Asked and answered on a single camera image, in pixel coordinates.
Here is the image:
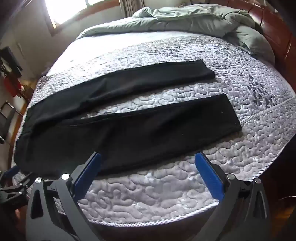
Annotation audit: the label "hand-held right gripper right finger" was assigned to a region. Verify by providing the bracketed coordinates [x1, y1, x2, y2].
[195, 152, 271, 241]

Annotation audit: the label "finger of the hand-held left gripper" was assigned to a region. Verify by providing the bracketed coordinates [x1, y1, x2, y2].
[0, 166, 21, 183]
[0, 174, 35, 208]

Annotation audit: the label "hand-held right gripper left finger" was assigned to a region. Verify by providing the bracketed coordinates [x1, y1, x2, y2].
[25, 152, 102, 241]

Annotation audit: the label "black pants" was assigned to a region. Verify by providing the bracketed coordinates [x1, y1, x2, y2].
[14, 60, 242, 177]

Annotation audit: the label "grey quilted bed mattress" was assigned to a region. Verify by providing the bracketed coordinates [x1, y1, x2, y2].
[11, 30, 296, 232]

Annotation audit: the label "black bag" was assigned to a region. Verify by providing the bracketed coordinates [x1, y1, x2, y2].
[0, 101, 17, 144]

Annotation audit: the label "red cloth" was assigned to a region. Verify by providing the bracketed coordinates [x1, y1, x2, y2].
[3, 76, 22, 98]

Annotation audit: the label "dark hanging clothes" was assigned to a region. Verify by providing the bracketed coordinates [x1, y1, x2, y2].
[0, 46, 23, 79]

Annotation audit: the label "grey-green comforter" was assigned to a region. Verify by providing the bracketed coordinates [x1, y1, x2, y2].
[76, 6, 275, 65]

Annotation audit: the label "dark wooden headboard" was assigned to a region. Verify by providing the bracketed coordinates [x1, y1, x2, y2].
[208, 0, 296, 95]

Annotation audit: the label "wooden framed window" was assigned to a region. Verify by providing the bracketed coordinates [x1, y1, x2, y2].
[44, 0, 123, 29]

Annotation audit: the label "beige curtain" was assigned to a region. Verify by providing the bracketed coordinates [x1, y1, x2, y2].
[119, 0, 146, 18]

